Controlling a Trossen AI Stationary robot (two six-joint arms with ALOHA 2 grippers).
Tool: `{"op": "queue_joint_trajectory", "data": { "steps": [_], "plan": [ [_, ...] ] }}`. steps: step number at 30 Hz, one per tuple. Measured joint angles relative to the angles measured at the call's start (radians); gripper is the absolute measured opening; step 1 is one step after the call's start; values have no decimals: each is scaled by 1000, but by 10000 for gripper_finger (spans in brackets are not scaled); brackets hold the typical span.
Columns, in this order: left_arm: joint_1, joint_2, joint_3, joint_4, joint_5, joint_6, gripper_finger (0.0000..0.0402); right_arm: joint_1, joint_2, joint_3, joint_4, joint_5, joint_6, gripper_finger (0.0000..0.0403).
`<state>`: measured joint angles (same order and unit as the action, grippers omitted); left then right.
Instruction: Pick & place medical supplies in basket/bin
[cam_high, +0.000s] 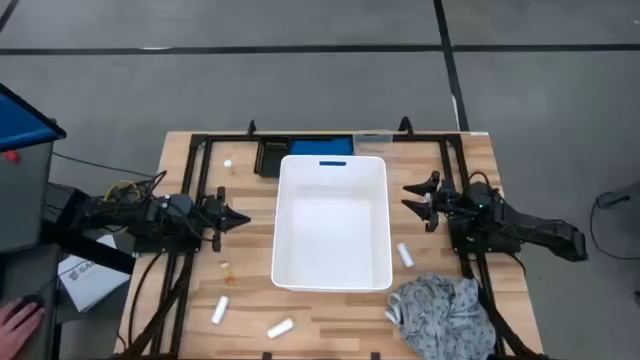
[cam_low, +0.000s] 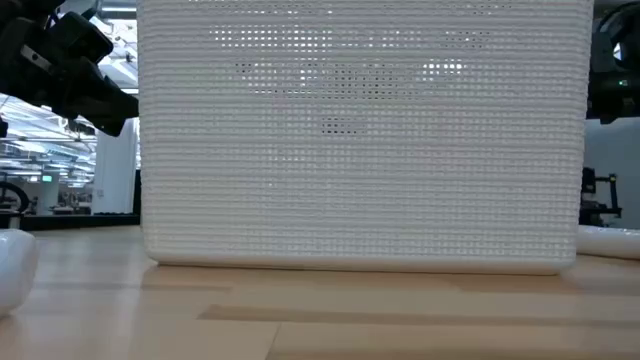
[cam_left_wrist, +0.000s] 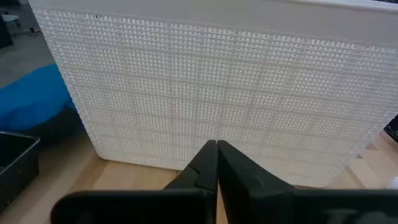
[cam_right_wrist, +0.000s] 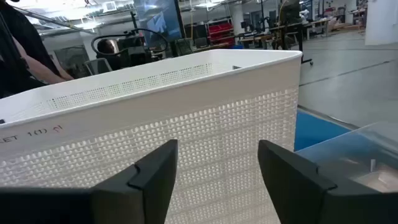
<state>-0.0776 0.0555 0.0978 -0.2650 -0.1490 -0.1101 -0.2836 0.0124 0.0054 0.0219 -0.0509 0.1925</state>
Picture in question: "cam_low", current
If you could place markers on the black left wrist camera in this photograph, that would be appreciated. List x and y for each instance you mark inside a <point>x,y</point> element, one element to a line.
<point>82,37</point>

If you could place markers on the black round wheel frame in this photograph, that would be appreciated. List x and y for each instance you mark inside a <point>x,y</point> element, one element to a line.
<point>12,197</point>

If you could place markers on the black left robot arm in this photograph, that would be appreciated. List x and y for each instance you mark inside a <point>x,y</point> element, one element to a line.
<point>20,45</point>

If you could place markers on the black equipment stand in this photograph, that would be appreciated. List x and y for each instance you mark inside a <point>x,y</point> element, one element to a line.
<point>597,200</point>

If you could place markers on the white woven plastic basket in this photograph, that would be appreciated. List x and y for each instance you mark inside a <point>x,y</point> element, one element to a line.
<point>365,165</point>

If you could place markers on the green exit sign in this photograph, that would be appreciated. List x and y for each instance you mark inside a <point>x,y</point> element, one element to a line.
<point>47,178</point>

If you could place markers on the white gauze roll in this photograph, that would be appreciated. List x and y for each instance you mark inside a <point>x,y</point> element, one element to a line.
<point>15,270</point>
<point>610,242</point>

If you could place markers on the white square pillar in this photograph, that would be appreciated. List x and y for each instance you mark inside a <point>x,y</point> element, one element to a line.
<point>115,170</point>

